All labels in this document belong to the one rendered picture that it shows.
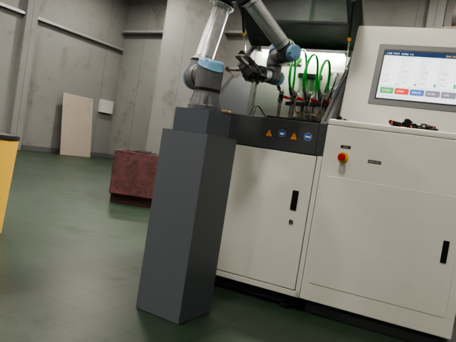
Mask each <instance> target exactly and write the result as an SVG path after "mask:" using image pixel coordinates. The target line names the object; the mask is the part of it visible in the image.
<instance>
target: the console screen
mask: <svg viewBox="0 0 456 342"><path fill-rule="evenodd" d="M368 104H373V105H386V106H393V107H406V108H414V109H427V110H434V111H448V112H455V113H456V47H434V46H420V45H393V44H380V46H379V51H378V55H377V61H376V65H375V71H374V75H373V80H372V84H371V88H370V94H369V97H368Z"/></svg>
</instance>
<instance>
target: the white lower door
mask: <svg viewBox="0 0 456 342"><path fill-rule="evenodd" d="M316 162H317V157H316V156H311V155H303V154H298V153H289V152H284V151H276V150H271V149H262V148H257V147H249V146H244V145H236V148H235V156H234V161H233V169H232V173H231V182H230V186H229V195H228V199H227V207H226V212H225V220H224V225H223V233H222V238H221V246H220V251H219V256H218V264H217V269H219V270H222V271H226V272H229V273H234V274H237V275H240V276H244V277H247V278H252V279H255V280H259V281H262V282H266V283H270V284H274V285H277V286H281V287H285V288H289V289H292V290H295V288H296V284H297V276H298V272H299V264H300V260H301V252H302V247H303V240H304V235H305V228H306V222H307V215H308V210H309V203H310V198H311V190H312V186H313V181H314V174H315V169H316Z"/></svg>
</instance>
